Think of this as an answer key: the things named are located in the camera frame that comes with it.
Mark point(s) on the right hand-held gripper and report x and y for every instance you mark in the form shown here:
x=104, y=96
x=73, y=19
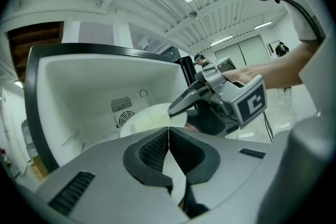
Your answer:
x=236, y=102

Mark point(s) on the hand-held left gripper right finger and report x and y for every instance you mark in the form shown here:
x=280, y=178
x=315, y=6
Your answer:
x=231, y=165

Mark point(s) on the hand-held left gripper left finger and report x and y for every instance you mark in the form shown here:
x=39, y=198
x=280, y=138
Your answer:
x=110, y=178

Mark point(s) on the white round plate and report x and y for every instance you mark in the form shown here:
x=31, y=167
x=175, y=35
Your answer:
x=136, y=124

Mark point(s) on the person's right forearm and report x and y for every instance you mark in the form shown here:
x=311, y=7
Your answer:
x=283, y=70

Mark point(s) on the person's right hand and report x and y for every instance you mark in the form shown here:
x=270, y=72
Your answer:
x=240, y=76

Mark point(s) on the white double door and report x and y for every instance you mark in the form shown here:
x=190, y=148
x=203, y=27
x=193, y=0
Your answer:
x=241, y=51

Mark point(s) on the wooden platform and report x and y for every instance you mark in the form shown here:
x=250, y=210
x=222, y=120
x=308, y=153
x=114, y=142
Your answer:
x=39, y=169

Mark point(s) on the round ceiling sensor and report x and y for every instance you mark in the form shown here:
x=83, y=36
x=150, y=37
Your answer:
x=193, y=14

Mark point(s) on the person's white shirt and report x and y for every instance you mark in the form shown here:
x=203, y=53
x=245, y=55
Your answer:
x=302, y=21

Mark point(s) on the brown wooden staircase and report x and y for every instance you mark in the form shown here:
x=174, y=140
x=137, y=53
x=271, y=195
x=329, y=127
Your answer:
x=34, y=44

